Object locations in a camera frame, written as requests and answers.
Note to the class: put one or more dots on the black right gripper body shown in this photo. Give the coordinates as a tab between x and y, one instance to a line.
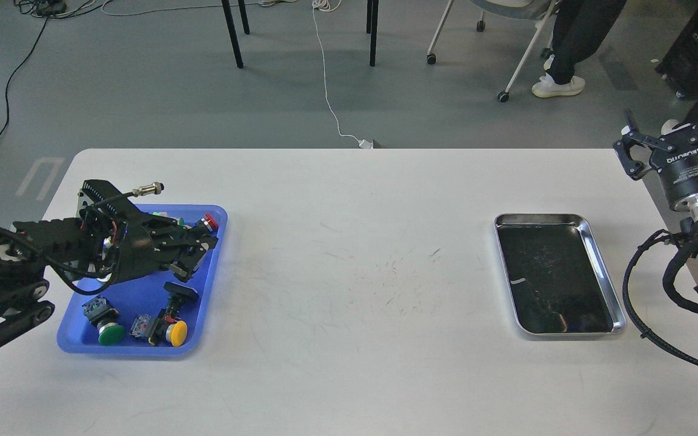
677	165

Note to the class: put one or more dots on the metal tray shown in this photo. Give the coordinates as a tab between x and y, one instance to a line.
558	282

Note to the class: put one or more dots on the yellow push button switch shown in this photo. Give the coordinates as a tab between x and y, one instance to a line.
157	330

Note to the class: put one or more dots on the person legs white shoes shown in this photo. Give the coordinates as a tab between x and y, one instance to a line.
579	31

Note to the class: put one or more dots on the black selector switch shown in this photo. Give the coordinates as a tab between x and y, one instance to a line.
178	295

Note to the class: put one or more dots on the blue plastic tray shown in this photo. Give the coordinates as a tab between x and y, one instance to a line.
146	295

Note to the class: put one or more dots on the red push button switch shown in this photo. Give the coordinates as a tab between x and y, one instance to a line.
208	224

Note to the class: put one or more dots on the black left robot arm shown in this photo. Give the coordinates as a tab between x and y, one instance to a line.
108	242

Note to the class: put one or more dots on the green push button switch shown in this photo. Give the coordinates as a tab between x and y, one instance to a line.
104	317

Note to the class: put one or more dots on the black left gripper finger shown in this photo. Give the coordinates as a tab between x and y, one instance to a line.
187	239
185	265

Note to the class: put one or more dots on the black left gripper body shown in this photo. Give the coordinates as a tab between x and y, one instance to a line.
143	246

